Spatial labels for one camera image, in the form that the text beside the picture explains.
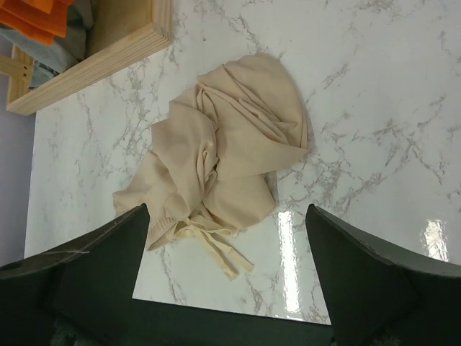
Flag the wooden clothes rack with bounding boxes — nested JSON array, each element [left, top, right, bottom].
[[1, 0, 173, 116]]

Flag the orange cloth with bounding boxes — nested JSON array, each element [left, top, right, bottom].
[[1, 0, 73, 46]]

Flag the grey garment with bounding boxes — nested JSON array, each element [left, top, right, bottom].
[[1, 0, 95, 90]]

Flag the beige trousers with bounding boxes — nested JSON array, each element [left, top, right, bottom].
[[112, 53, 309, 279]]

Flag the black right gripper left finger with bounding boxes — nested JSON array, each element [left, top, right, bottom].
[[1, 205, 150, 345]]

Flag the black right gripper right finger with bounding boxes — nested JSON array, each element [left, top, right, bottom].
[[305, 204, 460, 345]]

